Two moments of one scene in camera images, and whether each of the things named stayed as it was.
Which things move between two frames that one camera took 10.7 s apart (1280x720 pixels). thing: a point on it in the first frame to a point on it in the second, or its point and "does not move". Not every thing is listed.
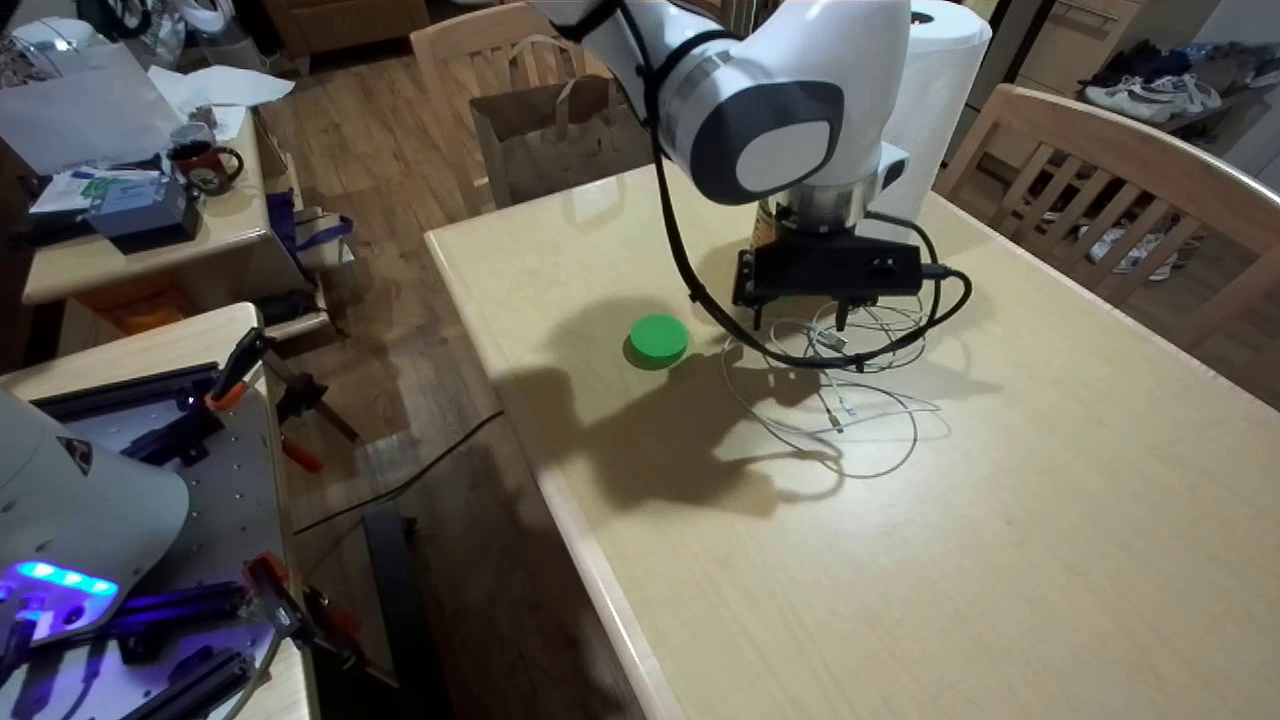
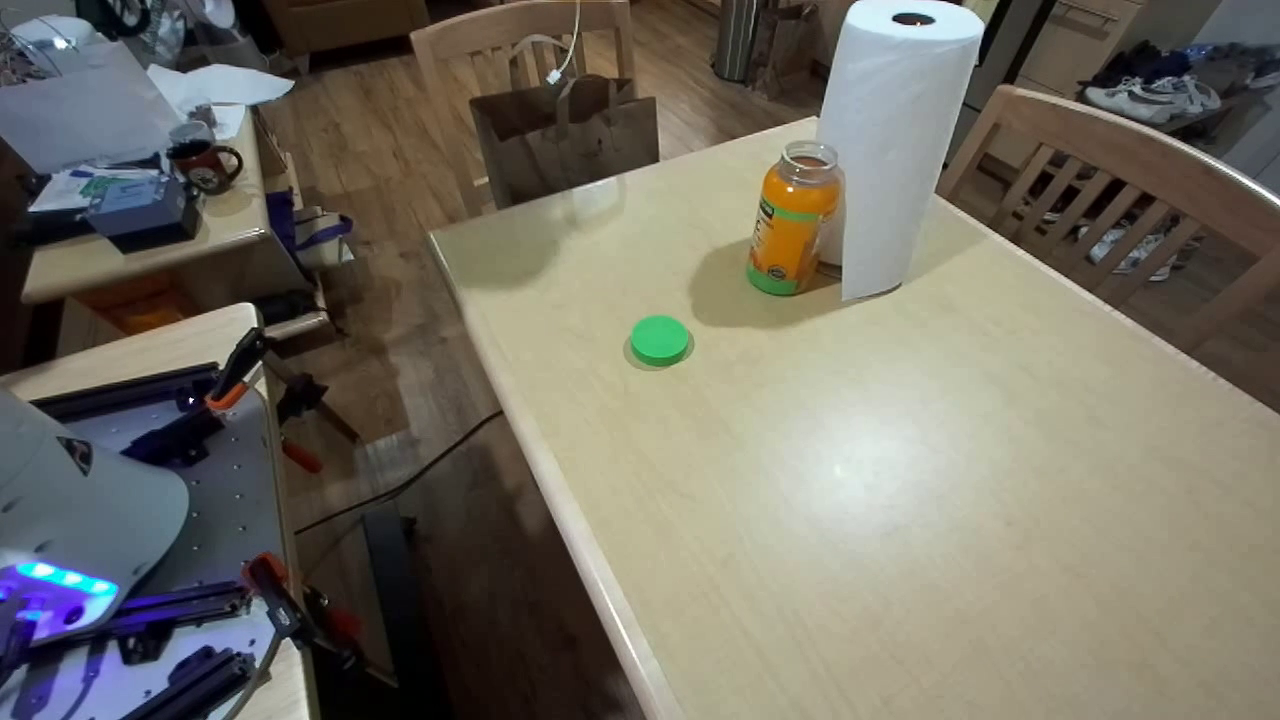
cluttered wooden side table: x=124 y=169 does not move
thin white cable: x=816 y=448 to x=556 y=74
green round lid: x=652 y=341 does not move
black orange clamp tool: x=191 y=432 does not move
